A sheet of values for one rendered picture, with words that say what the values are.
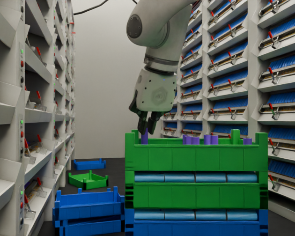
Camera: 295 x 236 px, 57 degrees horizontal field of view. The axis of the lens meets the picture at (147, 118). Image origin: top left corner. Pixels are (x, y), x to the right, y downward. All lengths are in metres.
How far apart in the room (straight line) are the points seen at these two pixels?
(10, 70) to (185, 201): 0.53
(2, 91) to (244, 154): 0.59
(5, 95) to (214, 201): 0.56
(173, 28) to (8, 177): 0.54
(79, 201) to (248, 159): 1.02
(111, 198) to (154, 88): 0.92
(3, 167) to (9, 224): 0.14
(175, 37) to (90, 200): 1.04
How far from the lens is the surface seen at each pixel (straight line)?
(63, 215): 1.28
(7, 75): 0.78
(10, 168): 0.77
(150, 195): 0.60
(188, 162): 0.59
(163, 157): 0.58
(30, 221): 1.06
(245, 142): 0.64
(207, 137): 0.74
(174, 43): 0.63
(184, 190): 0.60
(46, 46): 1.50
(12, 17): 0.80
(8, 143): 0.77
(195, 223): 0.62
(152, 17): 0.56
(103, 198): 1.48
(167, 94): 0.68
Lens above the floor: 0.51
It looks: level
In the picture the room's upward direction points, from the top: straight up
